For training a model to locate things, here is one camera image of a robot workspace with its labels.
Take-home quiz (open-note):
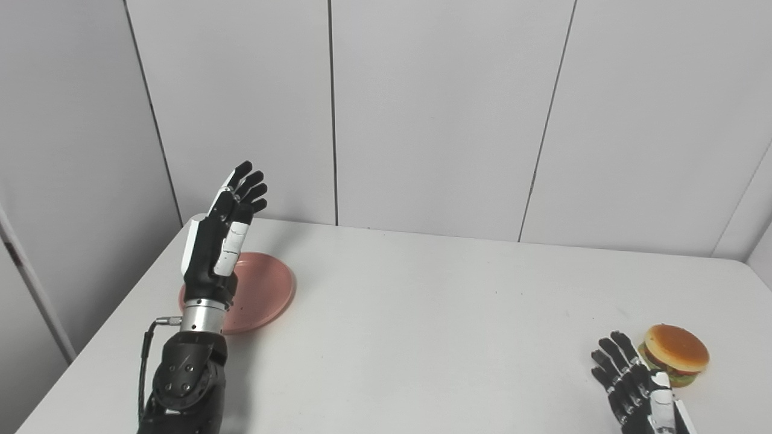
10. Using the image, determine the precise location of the pink round plate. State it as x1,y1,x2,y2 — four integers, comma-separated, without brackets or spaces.
178,252,297,335

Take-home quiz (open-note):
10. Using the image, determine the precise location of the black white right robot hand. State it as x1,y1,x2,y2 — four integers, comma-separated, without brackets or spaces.
590,331,698,434

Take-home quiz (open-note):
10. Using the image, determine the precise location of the toy hamburger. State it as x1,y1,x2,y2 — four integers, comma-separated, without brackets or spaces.
638,324,710,388

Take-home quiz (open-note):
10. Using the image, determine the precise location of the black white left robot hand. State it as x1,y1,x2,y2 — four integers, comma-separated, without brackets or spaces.
180,160,268,304

